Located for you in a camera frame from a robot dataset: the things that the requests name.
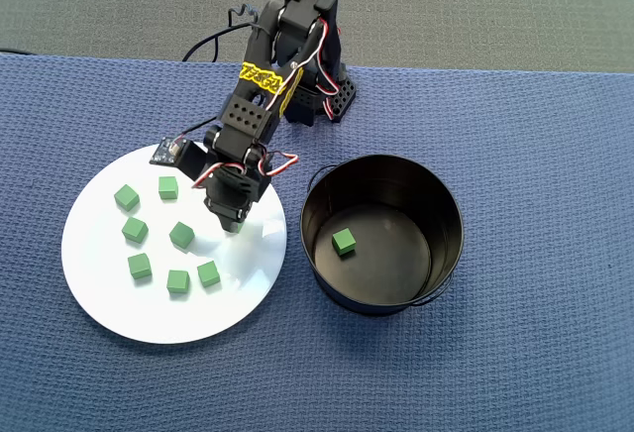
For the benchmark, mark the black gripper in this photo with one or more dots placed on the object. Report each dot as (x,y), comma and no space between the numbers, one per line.
(229,212)

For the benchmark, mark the white round plate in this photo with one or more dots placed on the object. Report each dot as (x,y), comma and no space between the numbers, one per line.
(148,313)

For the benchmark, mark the black metal bucket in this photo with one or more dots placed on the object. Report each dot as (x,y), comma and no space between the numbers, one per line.
(396,179)

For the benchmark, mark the blue woven cloth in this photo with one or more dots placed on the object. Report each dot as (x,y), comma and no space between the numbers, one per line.
(495,353)

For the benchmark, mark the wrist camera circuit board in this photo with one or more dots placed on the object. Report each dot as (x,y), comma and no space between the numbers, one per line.
(166,150)

